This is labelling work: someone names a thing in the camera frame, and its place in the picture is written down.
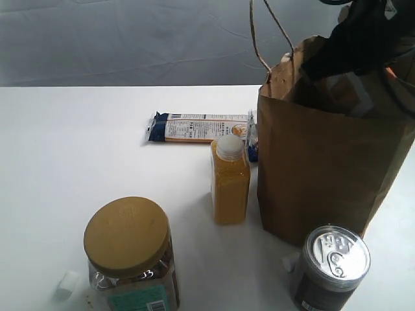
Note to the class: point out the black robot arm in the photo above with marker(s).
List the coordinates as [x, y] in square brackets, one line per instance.
[374, 33]

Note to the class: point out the brown paper bag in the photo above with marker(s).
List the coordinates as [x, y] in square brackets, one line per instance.
[330, 150]

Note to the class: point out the blue white noodle packet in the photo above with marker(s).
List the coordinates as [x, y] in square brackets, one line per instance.
[205, 128]

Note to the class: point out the clear jar with tan lid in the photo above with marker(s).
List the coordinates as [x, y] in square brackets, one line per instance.
[130, 256]

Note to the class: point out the brown can with pull-tab lid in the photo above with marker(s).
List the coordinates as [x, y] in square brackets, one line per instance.
[331, 266]

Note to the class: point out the small white cap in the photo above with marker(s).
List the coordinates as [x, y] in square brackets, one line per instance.
[67, 285]

